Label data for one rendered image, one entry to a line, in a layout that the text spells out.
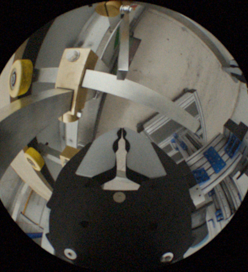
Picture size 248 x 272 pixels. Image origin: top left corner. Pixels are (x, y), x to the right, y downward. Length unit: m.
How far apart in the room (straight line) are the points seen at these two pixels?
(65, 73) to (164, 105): 0.17
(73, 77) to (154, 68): 0.99
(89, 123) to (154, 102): 0.26
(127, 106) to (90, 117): 0.73
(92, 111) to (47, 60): 0.28
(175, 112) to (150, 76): 0.90
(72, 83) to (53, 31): 0.29
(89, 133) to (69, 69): 0.28
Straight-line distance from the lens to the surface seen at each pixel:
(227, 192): 0.77
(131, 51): 0.32
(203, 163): 0.63
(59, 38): 0.42
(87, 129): 0.36
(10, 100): 0.29
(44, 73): 0.21
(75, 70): 0.15
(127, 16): 0.16
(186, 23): 0.29
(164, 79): 1.11
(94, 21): 0.54
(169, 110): 0.17
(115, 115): 1.06
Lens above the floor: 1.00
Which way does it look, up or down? 57 degrees down
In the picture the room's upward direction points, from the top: 179 degrees counter-clockwise
